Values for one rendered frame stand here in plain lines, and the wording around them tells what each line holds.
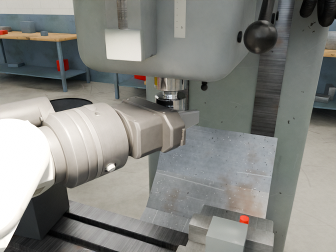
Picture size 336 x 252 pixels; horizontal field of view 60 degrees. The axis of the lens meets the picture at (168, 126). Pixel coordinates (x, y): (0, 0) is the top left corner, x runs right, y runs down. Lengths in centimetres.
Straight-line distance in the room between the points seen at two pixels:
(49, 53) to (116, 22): 609
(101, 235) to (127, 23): 53
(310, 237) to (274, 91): 155
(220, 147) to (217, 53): 54
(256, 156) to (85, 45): 57
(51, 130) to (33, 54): 636
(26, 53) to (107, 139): 652
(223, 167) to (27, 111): 59
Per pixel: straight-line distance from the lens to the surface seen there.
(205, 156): 84
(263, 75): 77
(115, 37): 30
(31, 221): 72
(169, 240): 70
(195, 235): 58
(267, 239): 57
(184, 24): 31
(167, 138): 37
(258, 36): 28
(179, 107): 42
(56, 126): 32
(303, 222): 231
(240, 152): 82
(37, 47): 656
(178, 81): 40
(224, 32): 31
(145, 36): 30
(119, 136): 34
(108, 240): 71
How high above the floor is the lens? 139
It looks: 23 degrees down
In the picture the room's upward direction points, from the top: straight up
